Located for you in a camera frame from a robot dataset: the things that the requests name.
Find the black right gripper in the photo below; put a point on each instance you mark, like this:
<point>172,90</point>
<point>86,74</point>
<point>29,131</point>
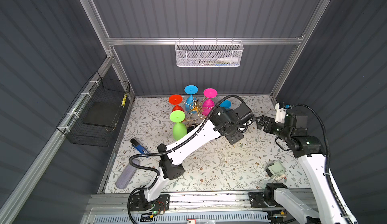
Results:
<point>269,120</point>

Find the blue wine glass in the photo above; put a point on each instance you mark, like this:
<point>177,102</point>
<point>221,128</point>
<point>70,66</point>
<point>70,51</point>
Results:
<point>226,104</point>
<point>190,90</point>

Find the green wine glass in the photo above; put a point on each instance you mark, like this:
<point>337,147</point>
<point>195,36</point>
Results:
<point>179,130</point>

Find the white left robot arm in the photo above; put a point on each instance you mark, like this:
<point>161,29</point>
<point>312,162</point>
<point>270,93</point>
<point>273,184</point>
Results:
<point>229,118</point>

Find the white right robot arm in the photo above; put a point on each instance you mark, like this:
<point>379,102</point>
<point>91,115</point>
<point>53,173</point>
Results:
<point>314,157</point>

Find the pink wine glass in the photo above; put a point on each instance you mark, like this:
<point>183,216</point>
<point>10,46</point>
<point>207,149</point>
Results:
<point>208,104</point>

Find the gold wine glass rack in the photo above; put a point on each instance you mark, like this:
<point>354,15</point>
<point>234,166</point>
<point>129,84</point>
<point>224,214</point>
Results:
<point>196,113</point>

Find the blue wine glass on rack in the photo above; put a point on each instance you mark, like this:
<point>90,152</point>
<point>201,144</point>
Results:
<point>190,90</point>

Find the red wine glass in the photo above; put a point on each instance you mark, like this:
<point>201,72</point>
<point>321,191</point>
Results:
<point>176,100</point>

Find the small white scale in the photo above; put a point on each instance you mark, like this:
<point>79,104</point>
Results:
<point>275,170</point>

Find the white marker in basket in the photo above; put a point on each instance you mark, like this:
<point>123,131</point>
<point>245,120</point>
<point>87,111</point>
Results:
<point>229,60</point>

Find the white mesh basket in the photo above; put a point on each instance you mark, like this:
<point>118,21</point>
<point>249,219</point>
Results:
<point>205,53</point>

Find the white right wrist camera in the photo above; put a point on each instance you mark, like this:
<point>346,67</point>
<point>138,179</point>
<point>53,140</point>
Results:
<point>282,112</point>

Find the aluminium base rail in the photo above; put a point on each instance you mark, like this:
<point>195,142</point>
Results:
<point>223,207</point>

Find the blue handled tool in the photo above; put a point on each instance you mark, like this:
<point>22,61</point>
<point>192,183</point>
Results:
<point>138,146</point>

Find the black wire basket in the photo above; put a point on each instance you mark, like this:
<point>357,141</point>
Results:
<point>98,116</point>

